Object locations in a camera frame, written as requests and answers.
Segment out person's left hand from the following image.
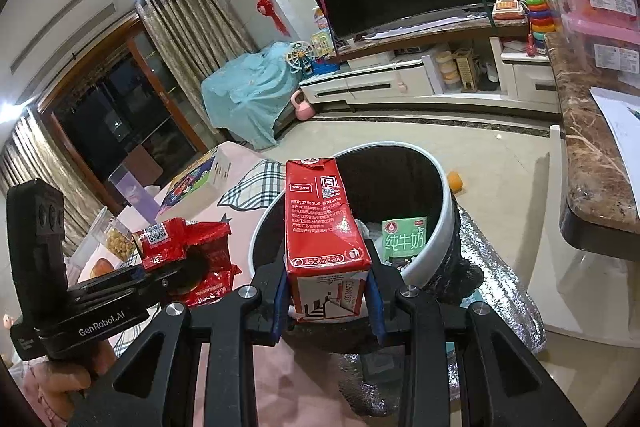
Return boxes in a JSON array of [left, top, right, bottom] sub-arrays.
[[42, 357, 96, 414]]

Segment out teal cloth cover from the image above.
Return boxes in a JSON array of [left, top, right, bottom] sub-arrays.
[[201, 42, 321, 150]]

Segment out colourful puzzle box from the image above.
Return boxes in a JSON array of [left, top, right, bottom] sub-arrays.
[[160, 147, 233, 212]]

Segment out white tv cabinet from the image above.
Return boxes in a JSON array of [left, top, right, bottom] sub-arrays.
[[299, 14, 561, 112]]

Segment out brown perforated box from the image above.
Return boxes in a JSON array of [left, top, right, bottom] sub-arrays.
[[454, 49, 476, 94]]

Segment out red milk carton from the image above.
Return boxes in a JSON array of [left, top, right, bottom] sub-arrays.
[[285, 158, 372, 324]]

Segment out white paper sheet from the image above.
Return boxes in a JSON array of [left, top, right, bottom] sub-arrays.
[[589, 87, 640, 150]]

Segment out stacked yellow food containers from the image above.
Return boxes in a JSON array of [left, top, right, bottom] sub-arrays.
[[435, 52, 461, 94]]

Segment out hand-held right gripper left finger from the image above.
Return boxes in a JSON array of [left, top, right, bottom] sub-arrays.
[[65, 254, 290, 427]]

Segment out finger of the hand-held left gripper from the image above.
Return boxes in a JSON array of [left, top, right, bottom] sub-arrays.
[[169, 252, 211, 301], [125, 263, 189, 294]]

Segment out silver foil mat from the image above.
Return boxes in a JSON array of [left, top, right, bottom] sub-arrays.
[[340, 207, 549, 408]]

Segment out brown marble counter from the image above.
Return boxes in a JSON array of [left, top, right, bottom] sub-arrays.
[[545, 29, 640, 263]]

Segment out pink kettlebell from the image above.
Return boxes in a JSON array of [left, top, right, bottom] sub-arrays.
[[290, 89, 315, 120]]

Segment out yellow toy house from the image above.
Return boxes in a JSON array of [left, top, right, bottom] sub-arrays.
[[310, 32, 334, 56]]

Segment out beige patterned curtain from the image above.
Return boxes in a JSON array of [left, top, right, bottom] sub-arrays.
[[136, 0, 261, 82], [0, 114, 108, 243]]

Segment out clear popcorn jar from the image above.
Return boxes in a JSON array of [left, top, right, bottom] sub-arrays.
[[102, 219, 139, 266]]

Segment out apple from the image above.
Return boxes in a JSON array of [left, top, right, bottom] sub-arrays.
[[87, 257, 124, 281]]

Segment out purple transparent box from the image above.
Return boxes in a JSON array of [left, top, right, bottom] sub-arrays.
[[107, 164, 161, 216]]

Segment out ferris wheel toy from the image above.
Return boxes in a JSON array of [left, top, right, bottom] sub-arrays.
[[285, 42, 316, 76]]

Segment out green milk carton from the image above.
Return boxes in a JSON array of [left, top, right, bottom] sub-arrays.
[[382, 217, 430, 269]]

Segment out toy cash register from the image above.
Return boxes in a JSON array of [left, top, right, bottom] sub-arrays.
[[492, 0, 526, 24]]

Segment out red snack packet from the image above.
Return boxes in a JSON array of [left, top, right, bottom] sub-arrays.
[[131, 217, 242, 309]]

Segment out white trash bin black bag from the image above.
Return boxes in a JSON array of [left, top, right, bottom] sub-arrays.
[[248, 143, 486, 355]]

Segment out wooden glass balcony door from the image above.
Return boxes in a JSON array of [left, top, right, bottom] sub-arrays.
[[37, 14, 216, 208]]

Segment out rainbow stacking ring toy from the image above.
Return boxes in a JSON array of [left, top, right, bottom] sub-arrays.
[[527, 0, 559, 42]]

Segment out pink toy box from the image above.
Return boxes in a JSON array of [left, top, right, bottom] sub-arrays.
[[312, 6, 331, 35]]

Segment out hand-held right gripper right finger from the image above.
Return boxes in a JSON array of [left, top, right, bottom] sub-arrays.
[[364, 238, 587, 427]]

